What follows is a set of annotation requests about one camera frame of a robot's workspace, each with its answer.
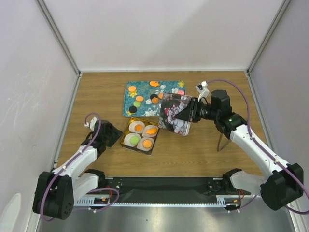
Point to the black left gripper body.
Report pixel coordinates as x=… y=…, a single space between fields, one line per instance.
x=105 y=138

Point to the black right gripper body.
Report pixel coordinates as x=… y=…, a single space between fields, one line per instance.
x=198 y=110

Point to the gold tin lid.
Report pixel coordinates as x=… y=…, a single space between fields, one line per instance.
x=171 y=105

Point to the green round cookie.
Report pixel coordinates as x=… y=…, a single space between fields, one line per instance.
x=134 y=140
x=137 y=104

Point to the orange round cookie bottom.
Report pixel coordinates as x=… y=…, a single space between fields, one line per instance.
x=138 y=127

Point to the orange round cookie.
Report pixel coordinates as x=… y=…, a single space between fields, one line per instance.
x=132 y=89
x=160 y=96
x=138 y=127
x=139 y=98

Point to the gold cookie tin box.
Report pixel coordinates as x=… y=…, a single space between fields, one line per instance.
x=126 y=132

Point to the orange waffle cookie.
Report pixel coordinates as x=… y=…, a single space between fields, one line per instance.
x=155 y=100
x=147 y=143

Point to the orange fish cookie bottom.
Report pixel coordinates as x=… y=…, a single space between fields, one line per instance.
x=152 y=131

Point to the orange fish cookie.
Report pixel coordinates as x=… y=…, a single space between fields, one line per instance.
x=152 y=131
x=154 y=83

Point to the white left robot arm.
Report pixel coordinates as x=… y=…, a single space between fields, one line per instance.
x=58 y=190

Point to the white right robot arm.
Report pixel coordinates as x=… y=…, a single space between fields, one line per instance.
x=237 y=129

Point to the white paper cup bottom-left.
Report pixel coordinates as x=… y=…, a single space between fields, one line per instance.
x=127 y=139

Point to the pink round cookie right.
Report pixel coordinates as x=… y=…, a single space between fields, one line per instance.
x=181 y=92

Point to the white paper cup top-left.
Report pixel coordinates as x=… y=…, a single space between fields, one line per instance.
x=132 y=125

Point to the black round cookie left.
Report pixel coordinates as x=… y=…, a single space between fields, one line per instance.
x=133 y=109

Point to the black round cookie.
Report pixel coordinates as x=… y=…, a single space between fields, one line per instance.
x=153 y=96
x=133 y=109

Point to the orange round cookie centre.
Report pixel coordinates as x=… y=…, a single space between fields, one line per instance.
x=160 y=96

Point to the white paper cup bottom-right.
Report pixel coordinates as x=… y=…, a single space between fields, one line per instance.
x=140 y=146

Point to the white paper cup top-right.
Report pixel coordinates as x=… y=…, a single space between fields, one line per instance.
x=144 y=134

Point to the black round cookie centre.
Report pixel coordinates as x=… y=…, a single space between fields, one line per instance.
x=153 y=96

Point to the orange round cookie left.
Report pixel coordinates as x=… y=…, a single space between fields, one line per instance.
x=139 y=98

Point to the orange fish cookie top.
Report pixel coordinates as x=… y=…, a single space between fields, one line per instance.
x=154 y=83

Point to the teal floral serving tray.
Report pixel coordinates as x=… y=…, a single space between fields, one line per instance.
x=143 y=88

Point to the orange round cookie top-left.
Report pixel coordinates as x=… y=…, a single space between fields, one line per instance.
x=132 y=89

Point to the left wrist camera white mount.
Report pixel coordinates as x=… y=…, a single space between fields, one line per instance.
x=91 y=124

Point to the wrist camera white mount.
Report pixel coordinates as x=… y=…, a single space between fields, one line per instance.
x=91 y=124
x=202 y=89

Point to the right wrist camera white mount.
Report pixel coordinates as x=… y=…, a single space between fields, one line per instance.
x=202 y=89

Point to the white cable duct left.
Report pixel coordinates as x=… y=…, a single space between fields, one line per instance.
x=93 y=200

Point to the white cable duct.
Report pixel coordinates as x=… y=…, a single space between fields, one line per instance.
x=229 y=200
x=93 y=200

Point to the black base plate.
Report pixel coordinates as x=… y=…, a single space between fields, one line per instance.
x=167 y=190

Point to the white cable duct right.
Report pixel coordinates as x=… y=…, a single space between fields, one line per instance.
x=229 y=200

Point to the aluminium frame post right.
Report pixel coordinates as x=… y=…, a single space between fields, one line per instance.
x=280 y=13

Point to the aluminium frame post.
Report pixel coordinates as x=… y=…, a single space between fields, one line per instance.
x=280 y=13
x=57 y=34

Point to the aluminium frame post left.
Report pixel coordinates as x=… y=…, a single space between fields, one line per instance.
x=57 y=34

